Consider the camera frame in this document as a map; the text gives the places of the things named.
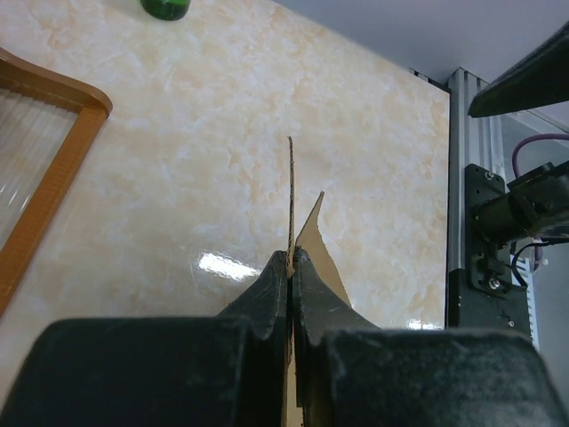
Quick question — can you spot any brown cardboard box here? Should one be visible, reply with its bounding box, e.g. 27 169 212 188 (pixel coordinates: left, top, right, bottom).
286 136 352 426

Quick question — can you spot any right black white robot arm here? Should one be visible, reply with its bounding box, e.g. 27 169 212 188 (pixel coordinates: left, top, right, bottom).
469 25 568 245

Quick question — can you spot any orange wooden shelf rack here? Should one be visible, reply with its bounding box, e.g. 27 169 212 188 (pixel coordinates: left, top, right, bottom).
1 50 113 310

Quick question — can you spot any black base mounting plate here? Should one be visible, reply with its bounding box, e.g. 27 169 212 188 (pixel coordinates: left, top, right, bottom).
461 185 539 347

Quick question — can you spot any green glass bottle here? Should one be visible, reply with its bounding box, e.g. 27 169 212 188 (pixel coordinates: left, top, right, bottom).
140 0 191 21

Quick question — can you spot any aluminium frame rail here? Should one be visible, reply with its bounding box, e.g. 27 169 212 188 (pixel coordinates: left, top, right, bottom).
408 66 503 330

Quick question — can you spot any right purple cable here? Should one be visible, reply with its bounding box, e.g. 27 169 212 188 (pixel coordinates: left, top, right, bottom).
510 132 569 272

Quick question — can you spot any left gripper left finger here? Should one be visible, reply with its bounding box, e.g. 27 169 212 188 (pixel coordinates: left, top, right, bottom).
1 251 292 426

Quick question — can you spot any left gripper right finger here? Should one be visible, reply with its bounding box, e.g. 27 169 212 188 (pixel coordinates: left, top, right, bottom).
291 249 568 426

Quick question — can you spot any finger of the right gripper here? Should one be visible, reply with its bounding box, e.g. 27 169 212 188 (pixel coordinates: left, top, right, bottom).
469 25 568 117

